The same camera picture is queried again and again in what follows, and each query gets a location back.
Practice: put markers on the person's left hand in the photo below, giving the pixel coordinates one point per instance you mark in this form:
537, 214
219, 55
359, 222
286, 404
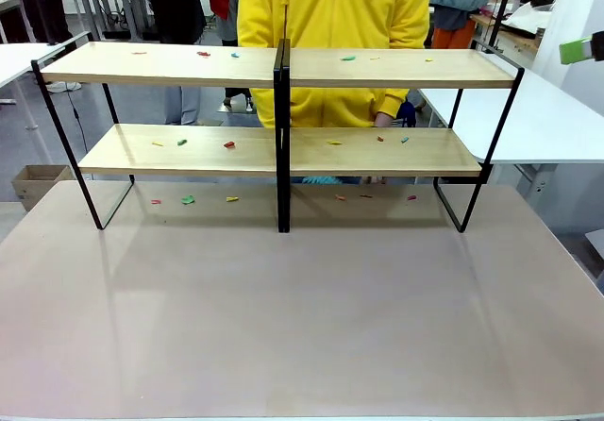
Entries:
383, 120

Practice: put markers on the black stand pole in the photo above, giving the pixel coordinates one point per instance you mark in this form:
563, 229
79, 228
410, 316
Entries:
500, 10

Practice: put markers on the black power strip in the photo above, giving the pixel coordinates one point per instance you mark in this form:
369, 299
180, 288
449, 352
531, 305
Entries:
115, 34

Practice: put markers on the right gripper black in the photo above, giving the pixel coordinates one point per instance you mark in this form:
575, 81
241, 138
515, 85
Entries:
598, 46

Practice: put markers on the white slanted board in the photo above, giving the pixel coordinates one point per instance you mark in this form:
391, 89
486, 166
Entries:
571, 10

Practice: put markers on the person's left forearm yellow sleeve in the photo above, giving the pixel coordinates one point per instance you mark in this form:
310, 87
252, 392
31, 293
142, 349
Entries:
393, 101

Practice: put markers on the person in yellow hoodie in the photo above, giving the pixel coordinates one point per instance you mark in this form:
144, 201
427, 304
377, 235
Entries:
335, 10

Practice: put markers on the grey trouser legs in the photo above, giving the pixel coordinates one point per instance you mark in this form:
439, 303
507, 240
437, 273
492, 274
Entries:
183, 105

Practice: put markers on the wood shelf black metal frame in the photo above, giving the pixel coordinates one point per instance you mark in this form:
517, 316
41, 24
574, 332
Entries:
160, 64
401, 69

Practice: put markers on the brown cardboard box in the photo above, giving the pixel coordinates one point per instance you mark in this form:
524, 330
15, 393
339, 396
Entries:
40, 185

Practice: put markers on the person in dark clothes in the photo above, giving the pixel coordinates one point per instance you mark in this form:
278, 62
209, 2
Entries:
45, 1

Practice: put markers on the orange garment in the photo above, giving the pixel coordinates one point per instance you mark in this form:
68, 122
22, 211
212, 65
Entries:
450, 38

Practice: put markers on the white side table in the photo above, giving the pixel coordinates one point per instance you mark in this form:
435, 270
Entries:
19, 60
542, 119

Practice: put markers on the white shoes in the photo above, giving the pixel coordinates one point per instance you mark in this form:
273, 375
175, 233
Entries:
63, 86

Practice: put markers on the person in black clothes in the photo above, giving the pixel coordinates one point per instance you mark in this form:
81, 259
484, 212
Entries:
177, 1

